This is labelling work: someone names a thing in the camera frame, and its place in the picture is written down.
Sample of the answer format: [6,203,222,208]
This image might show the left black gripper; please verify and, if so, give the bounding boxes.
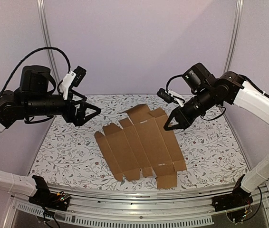
[25,87,102,126]

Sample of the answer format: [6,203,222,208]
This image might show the brown cardboard box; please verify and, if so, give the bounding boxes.
[94,104,187,189]

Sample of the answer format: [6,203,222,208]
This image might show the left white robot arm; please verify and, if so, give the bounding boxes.
[0,65,101,206]

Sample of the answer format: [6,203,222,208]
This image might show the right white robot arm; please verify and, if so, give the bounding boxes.
[157,63,269,207]

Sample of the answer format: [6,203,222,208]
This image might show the floral patterned table mat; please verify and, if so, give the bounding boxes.
[30,95,249,192]

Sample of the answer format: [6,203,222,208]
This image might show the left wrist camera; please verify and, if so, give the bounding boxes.
[57,66,86,100]

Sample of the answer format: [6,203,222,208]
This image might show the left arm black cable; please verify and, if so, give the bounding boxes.
[0,47,71,119]

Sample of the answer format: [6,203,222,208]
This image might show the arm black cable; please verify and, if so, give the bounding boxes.
[0,47,71,119]
[166,74,269,119]

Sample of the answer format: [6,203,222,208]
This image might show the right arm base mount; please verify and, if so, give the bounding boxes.
[211,175,262,224]

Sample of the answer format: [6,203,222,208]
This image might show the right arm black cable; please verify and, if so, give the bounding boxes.
[166,74,269,119]

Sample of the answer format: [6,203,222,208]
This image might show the aluminium front rail frame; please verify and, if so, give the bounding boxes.
[2,184,269,228]

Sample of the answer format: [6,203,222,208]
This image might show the left aluminium corner post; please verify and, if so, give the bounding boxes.
[36,0,64,95]

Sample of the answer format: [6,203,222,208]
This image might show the aluminium corner post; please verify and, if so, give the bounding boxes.
[36,0,64,95]
[217,0,244,77]

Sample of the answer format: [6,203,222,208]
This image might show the right aluminium corner post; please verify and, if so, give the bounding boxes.
[217,0,244,77]

